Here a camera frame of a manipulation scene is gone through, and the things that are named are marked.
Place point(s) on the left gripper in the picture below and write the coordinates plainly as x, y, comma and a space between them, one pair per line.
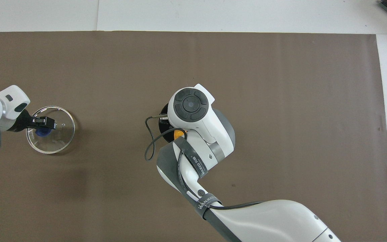
22, 122

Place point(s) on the black pot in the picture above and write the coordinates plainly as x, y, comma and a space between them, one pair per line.
163, 123

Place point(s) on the yellow corn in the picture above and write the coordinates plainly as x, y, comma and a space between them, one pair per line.
179, 134

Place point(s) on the glass lid with blue knob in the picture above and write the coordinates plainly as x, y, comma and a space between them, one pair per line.
59, 141

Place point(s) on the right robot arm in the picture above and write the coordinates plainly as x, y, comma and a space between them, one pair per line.
200, 126

